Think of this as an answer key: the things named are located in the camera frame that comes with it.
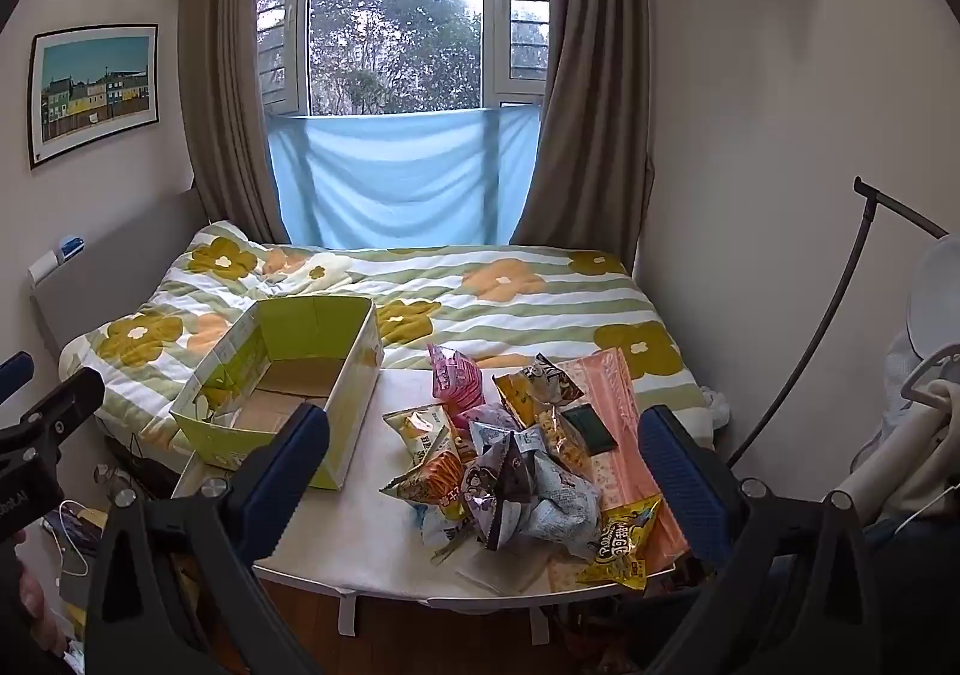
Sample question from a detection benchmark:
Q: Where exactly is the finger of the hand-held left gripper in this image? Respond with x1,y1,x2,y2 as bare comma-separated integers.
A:
0,366,107,470
0,351,36,407

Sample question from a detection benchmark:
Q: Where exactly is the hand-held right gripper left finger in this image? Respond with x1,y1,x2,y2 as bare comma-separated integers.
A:
82,401,332,675

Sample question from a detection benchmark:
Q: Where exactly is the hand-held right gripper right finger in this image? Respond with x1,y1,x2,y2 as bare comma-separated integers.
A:
636,405,883,675

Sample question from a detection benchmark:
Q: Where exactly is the yellow-green cardboard box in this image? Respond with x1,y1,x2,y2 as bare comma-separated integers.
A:
171,296,385,492

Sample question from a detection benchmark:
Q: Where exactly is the gold brown snack packet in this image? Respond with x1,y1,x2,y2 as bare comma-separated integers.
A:
493,354,586,428

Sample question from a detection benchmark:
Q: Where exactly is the clear bag of corn snacks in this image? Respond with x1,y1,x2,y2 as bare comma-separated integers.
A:
536,405,620,488

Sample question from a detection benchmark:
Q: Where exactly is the person's left hand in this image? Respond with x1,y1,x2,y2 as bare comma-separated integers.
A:
13,546,72,657

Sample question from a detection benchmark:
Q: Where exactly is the pink floral mat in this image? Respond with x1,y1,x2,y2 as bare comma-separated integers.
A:
540,349,691,590

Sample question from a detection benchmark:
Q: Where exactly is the yellow snack packet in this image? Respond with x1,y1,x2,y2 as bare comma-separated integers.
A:
577,495,665,595

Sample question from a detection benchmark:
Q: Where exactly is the white crumpled cloth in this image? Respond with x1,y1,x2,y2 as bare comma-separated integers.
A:
703,386,733,430

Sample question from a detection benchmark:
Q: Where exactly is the blue white snack packet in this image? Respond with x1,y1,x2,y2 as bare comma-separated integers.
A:
525,454,605,560

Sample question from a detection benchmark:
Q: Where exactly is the grey padded headboard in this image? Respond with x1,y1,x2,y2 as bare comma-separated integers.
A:
28,189,207,361

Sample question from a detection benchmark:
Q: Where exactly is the white orange snack packet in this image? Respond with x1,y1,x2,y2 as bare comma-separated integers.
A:
384,405,462,466

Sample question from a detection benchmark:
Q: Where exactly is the small blue white object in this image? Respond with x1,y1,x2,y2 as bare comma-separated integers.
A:
28,236,85,282

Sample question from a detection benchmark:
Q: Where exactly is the orange stick snack packet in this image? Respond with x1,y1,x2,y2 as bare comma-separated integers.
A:
381,454,470,518

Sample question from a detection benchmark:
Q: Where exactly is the light blue snack packet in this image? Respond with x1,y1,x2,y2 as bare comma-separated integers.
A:
420,502,481,563

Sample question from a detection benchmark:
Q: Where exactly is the dark brown white snack packet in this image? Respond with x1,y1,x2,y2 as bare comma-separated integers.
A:
461,431,542,552

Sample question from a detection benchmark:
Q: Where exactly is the pink white snack packet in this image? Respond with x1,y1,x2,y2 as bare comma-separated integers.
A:
427,343,485,421

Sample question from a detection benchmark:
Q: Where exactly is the purple white snack packet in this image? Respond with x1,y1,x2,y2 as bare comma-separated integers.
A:
457,403,520,455

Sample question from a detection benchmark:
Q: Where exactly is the white cloth pile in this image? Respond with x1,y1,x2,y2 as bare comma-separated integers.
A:
825,330,960,527

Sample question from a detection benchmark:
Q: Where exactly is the floral striped blanket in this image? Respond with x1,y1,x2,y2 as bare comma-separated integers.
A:
60,221,713,455

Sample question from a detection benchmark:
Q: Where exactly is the light blue cloth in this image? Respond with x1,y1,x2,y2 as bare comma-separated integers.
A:
266,105,541,248

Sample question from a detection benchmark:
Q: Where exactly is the white round fan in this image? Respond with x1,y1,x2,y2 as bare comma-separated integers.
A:
904,236,960,361

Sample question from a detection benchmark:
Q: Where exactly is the brown curtain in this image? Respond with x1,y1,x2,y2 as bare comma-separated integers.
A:
180,0,284,245
510,0,657,248

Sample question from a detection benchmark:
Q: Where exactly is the window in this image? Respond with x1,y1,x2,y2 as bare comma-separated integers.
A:
255,0,552,117

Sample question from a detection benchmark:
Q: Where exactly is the framed wall picture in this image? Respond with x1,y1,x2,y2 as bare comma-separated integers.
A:
28,24,160,170

